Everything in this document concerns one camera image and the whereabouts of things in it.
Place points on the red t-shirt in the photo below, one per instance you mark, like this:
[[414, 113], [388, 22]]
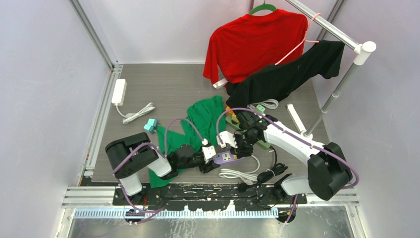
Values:
[[249, 43]]

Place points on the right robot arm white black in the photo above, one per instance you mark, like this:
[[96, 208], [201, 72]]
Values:
[[327, 170]]

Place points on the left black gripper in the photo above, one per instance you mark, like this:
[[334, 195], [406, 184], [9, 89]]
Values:
[[206, 167]]

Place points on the white power strip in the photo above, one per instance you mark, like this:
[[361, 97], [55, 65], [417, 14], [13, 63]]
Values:
[[119, 92]]

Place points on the pink clothes hanger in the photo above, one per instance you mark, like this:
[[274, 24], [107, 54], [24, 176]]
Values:
[[302, 41]]

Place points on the green clothes hanger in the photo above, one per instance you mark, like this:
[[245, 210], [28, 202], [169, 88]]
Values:
[[264, 6]]

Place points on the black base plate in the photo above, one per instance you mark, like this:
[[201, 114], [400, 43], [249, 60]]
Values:
[[210, 197]]

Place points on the teal plug adapter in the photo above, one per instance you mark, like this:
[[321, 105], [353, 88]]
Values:
[[151, 126]]

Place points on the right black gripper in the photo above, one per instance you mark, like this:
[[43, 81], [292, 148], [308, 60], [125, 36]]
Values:
[[240, 151]]

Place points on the orange power strip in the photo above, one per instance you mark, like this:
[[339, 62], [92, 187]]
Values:
[[231, 113]]

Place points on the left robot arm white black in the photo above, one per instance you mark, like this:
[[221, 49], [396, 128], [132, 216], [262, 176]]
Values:
[[131, 154]]

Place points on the green power strip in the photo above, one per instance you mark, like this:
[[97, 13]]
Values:
[[236, 125]]

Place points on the purple power strip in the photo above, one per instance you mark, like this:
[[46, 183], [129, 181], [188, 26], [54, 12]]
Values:
[[225, 157]]

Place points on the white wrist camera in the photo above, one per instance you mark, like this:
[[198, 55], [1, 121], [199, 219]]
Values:
[[208, 150], [226, 138]]

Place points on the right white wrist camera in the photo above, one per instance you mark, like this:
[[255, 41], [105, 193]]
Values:
[[226, 138]]

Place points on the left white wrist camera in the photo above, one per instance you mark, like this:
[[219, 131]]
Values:
[[208, 150]]

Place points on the aluminium frame rail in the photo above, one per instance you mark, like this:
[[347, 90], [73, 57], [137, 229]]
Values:
[[90, 22]]

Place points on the black t-shirt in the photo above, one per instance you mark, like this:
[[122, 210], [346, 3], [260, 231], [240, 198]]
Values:
[[279, 81]]

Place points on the green t-shirt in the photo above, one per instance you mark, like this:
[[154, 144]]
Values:
[[203, 114]]

